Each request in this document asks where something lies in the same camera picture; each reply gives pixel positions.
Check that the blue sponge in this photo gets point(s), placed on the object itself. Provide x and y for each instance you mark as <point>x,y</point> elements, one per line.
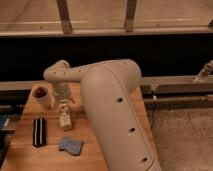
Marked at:
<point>71,146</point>

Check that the black white striped object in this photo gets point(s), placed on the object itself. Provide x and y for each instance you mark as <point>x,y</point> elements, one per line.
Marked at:
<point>39,132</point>

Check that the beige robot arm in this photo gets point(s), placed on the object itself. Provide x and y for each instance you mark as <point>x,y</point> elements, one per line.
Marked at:
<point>105,89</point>

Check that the metal frame post right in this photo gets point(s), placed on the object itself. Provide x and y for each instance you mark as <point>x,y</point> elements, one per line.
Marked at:
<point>130,15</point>

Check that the metal frame post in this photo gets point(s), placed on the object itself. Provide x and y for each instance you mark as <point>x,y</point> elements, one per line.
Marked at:
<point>64,16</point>
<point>130,15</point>

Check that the dark objects at left edge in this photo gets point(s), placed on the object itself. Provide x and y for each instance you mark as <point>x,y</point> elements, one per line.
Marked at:
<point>9,116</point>

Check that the horizontal metal rail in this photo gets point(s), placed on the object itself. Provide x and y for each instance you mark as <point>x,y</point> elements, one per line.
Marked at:
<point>109,32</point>

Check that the white small bottle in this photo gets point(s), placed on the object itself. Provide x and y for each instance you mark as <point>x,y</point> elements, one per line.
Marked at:
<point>65,117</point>

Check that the white cup with brown inside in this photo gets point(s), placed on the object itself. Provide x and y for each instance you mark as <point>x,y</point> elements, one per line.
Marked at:
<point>42,96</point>

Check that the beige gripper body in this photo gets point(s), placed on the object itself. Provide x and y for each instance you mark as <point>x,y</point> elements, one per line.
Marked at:
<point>61,91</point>

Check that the metal frame post left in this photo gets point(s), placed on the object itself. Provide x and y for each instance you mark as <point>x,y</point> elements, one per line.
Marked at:
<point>64,16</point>

